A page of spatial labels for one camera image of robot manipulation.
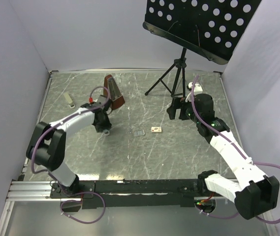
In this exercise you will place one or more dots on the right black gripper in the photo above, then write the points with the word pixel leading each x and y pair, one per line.
pixel 176 103

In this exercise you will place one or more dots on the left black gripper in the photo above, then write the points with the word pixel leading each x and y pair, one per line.
pixel 107 125

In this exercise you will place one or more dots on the blue stapler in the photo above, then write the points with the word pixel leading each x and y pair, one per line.
pixel 106 132

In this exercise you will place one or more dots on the white staple box sleeve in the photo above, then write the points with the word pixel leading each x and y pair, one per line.
pixel 156 129

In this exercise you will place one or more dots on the staple tray with staples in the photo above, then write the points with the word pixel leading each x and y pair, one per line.
pixel 139 133

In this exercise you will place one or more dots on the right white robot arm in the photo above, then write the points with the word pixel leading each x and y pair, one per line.
pixel 254 193

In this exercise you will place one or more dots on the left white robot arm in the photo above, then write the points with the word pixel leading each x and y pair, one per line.
pixel 46 149

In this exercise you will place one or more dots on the brown metronome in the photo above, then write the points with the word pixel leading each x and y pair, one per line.
pixel 114 91

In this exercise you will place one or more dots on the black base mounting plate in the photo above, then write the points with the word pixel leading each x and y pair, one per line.
pixel 133 193

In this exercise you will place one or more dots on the black music stand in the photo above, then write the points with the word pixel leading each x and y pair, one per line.
pixel 209 28

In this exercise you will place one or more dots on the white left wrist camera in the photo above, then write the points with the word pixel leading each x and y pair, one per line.
pixel 103 102

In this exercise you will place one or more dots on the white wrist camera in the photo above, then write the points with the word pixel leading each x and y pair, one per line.
pixel 103 102
pixel 197 90

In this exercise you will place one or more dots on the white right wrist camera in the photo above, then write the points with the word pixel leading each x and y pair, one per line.
pixel 197 90

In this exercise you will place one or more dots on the aluminium extrusion rail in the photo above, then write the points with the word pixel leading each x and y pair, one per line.
pixel 29 191

